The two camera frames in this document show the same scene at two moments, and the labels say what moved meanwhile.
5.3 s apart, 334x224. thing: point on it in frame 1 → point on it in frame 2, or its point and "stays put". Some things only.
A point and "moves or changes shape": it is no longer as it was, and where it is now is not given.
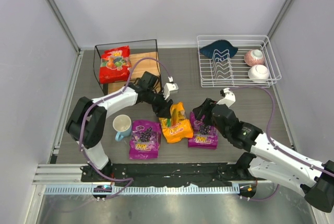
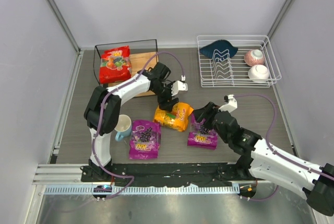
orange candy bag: [177, 127] moves or changes shape
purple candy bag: [145, 139] stays put
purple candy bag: [203, 136] stays put
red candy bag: [115, 65] stays put
